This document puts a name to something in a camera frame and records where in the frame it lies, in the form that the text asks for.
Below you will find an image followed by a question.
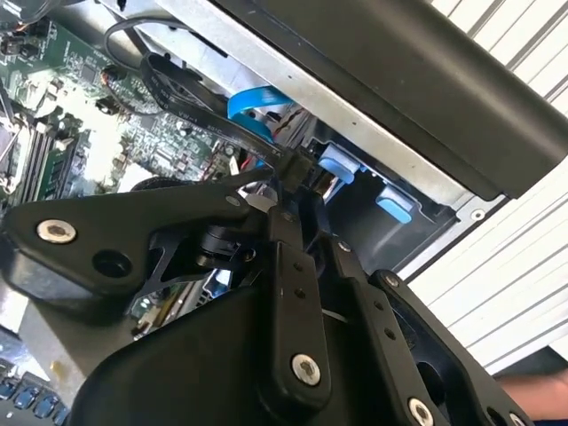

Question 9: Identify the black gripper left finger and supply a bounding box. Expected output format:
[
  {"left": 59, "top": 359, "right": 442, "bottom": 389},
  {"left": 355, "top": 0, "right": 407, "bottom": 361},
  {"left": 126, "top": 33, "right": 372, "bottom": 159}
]
[{"left": 0, "top": 170, "right": 334, "bottom": 413}]

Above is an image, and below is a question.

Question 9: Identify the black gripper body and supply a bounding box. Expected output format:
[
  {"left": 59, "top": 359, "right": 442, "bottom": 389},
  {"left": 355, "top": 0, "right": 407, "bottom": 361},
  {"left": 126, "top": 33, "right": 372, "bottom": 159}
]
[{"left": 68, "top": 283, "right": 403, "bottom": 426}]

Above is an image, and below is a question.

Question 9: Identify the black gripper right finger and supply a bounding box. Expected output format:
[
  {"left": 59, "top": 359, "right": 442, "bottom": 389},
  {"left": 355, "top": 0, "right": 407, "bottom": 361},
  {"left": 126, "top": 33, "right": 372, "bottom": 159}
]
[{"left": 296, "top": 186, "right": 533, "bottom": 426}]

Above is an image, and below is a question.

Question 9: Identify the black wire with connector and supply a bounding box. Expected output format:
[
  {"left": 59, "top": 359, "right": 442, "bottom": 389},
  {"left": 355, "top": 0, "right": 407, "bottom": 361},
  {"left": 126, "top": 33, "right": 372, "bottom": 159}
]
[{"left": 139, "top": 52, "right": 312, "bottom": 193}]

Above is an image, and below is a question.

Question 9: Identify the hard disk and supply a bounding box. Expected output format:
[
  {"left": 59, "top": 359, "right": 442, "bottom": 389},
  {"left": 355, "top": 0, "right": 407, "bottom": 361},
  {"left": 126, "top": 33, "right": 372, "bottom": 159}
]
[{"left": 305, "top": 137, "right": 458, "bottom": 272}]

